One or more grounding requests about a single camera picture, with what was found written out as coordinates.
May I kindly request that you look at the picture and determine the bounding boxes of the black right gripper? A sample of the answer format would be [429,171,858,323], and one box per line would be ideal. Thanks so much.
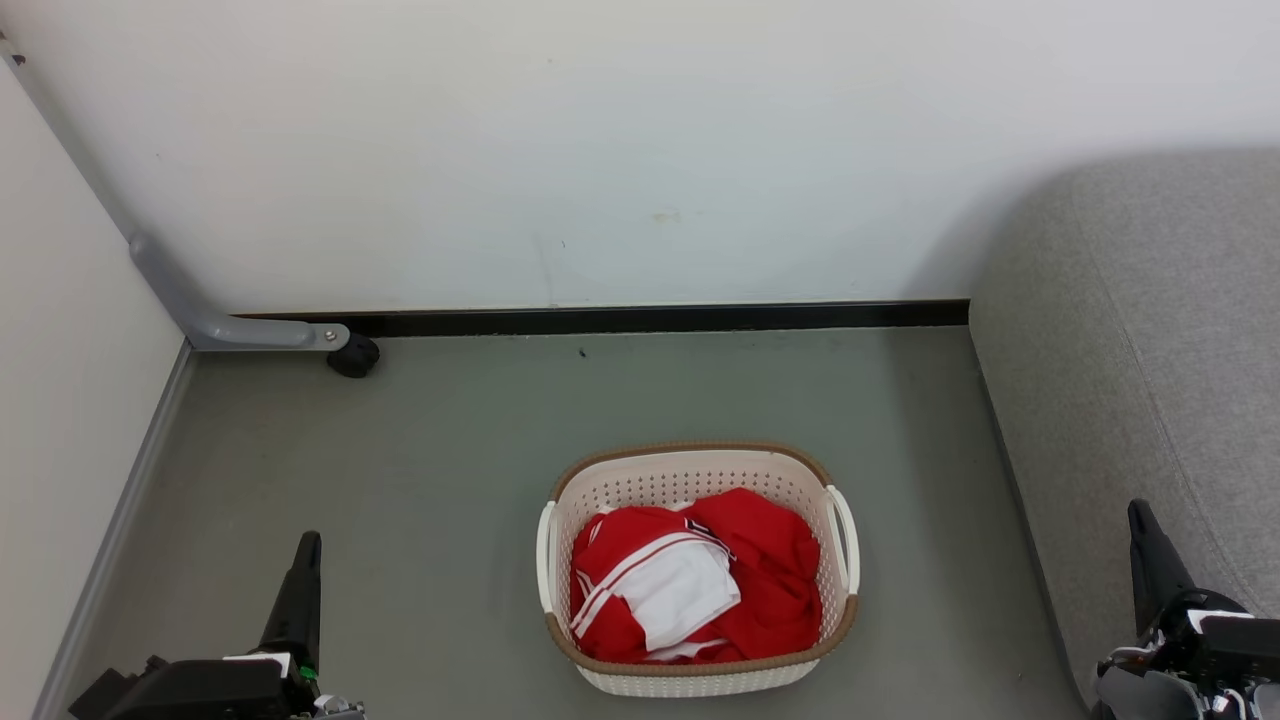
[1092,499,1280,720]

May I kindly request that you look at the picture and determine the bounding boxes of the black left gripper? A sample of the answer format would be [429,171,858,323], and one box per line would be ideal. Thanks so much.
[68,531,366,720]

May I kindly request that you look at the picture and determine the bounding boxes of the red garment white stripes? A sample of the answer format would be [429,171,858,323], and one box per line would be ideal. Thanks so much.
[568,505,743,663]

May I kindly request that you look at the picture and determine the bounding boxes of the grey fabric sofa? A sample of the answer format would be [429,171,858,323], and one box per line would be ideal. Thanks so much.
[968,148,1280,711]

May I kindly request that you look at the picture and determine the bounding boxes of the cream laundry basket brown rim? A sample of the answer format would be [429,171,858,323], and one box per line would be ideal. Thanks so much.
[536,442,861,698]

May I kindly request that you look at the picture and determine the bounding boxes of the black baseboard strip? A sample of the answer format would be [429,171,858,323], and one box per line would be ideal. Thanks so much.
[235,299,971,338]

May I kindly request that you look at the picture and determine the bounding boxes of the grey metal frame leg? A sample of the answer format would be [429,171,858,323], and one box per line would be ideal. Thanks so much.
[128,232,351,353]

